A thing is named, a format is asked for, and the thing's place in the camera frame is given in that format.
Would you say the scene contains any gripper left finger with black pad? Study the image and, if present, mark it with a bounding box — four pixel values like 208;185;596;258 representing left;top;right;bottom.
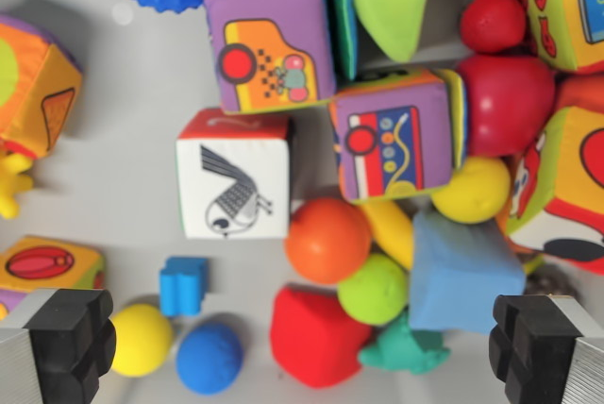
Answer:
0;287;117;404

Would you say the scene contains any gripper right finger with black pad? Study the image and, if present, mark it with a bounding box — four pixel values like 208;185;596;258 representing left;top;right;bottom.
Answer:
488;294;604;404

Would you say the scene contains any yellow fabric cube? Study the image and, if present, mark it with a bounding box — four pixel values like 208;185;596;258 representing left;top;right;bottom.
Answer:
495;105;604;277

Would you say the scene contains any white plastic bin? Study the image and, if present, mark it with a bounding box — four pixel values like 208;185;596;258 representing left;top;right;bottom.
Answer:
0;0;604;404

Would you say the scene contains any yellow ball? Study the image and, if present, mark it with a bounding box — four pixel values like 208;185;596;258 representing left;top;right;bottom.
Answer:
430;155;512;226
108;303;176;378

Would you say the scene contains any dark brown bumpy ball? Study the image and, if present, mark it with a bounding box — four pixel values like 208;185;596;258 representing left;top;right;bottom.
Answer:
520;252;580;300

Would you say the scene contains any fabric cube, red beetle print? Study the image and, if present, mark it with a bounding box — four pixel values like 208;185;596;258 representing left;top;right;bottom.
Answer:
0;235;106;321

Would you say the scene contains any light blue fabric cube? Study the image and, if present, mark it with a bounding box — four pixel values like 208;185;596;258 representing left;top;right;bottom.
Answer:
407;210;528;335

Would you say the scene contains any small blue foam block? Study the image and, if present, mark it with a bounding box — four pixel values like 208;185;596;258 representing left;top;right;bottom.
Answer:
159;256;210;319

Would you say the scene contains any teal rubber toy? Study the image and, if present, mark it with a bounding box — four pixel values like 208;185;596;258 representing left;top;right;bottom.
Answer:
357;311;452;373

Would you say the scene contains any yellow rubber toy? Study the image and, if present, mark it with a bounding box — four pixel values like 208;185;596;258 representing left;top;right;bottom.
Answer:
0;150;35;221

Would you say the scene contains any green ball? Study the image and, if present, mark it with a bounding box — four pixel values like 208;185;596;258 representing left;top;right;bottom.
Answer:
336;252;410;328

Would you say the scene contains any yellow toy banana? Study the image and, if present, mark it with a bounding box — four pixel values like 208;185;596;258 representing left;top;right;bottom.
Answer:
360;199;416;272

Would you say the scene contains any red fabric block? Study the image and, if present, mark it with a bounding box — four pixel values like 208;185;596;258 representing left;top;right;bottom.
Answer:
269;284;375;390

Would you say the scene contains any white fabric cube, bird print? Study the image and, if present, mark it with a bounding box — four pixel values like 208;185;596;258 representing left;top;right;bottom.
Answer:
176;108;291;241

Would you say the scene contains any large red toy apple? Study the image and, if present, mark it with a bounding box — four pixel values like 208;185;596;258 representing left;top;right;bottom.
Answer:
455;54;558;158

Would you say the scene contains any purple fabric cube, radio print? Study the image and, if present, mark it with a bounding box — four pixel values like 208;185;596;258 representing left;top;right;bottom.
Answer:
328;67;469;203

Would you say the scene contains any orange fabric cube, green circle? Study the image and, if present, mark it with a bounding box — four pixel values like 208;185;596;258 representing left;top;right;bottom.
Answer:
0;13;85;160

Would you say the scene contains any small red ball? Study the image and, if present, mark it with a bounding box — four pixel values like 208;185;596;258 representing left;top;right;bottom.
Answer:
460;0;528;55

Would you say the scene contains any fabric cube, red fish print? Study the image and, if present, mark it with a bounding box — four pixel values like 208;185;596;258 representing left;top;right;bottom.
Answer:
513;0;604;76

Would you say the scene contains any purple fabric cube, car print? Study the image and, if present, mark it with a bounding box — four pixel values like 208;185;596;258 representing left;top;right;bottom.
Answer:
203;0;338;116

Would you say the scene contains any green fabric wedge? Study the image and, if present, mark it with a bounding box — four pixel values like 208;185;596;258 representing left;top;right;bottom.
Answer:
347;0;433;64

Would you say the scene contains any teal blue fabric block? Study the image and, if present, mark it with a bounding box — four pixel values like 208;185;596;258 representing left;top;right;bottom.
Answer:
327;0;361;83

